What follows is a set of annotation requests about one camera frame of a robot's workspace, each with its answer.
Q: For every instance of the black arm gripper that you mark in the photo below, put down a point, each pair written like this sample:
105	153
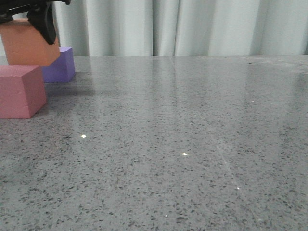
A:
39	15

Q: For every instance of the orange foam cube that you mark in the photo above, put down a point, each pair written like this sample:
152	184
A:
24	45

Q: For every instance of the light grey curtain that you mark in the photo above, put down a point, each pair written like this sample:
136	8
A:
183	27

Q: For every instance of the purple foam cube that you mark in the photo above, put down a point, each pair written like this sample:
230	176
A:
62	69

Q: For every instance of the pink foam cube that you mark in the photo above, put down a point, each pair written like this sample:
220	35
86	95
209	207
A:
22	91

